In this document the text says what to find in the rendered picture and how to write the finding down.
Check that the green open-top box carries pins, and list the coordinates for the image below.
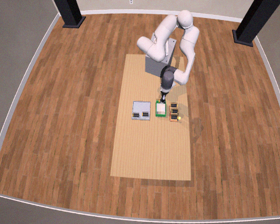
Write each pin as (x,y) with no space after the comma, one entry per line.
(160,109)

